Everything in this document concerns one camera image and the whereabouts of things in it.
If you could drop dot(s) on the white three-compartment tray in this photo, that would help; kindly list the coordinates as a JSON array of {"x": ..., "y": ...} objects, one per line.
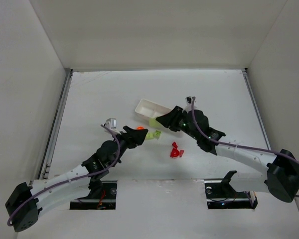
[{"x": 147, "y": 109}]

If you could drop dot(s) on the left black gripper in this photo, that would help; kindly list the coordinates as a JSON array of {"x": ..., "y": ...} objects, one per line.
[{"x": 129, "y": 136}]

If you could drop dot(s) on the right metal rail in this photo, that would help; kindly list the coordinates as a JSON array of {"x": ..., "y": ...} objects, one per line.
[{"x": 246, "y": 78}]

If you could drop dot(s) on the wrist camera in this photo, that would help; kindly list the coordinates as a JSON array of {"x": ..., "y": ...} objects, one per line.
[
  {"x": 190, "y": 103},
  {"x": 111, "y": 123}
]

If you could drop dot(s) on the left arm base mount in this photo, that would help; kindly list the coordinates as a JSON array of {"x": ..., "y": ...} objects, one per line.
[{"x": 103, "y": 197}]

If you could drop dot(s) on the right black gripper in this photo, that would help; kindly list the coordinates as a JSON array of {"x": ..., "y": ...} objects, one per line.
[{"x": 177, "y": 118}]

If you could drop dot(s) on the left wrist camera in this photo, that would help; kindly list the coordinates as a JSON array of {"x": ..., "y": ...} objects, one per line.
[{"x": 111, "y": 123}]

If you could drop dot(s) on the metal rail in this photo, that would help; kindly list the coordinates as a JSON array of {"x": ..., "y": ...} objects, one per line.
[
  {"x": 45, "y": 162},
  {"x": 246, "y": 78}
]

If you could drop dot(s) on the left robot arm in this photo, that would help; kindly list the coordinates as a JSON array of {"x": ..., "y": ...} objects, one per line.
[{"x": 28, "y": 203}]

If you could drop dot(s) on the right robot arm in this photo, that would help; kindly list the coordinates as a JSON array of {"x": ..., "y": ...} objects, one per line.
[{"x": 276, "y": 173}]

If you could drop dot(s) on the red lego slope piece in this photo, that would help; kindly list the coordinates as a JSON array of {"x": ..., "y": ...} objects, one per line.
[{"x": 174, "y": 145}]

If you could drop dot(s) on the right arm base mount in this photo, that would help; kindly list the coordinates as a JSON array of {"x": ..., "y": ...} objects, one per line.
[{"x": 221, "y": 195}]

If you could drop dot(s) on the red lego arch piece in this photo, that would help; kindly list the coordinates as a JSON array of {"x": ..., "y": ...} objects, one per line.
[{"x": 174, "y": 153}]

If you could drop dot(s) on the green lego block small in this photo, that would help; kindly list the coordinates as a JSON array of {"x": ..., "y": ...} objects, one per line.
[{"x": 157, "y": 134}]

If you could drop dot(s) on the green lego plate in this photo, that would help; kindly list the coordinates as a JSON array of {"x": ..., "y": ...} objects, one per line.
[{"x": 149, "y": 136}]

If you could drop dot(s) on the orange round lego upper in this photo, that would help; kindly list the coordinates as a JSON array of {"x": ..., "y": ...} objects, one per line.
[{"x": 140, "y": 128}]

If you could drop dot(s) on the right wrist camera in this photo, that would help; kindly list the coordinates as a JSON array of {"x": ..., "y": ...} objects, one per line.
[{"x": 190, "y": 103}]

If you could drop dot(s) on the left metal rail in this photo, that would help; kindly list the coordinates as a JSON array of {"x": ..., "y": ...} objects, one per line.
[{"x": 45, "y": 162}]

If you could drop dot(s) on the green lego block large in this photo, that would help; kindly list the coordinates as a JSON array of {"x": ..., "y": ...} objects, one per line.
[{"x": 153, "y": 122}]

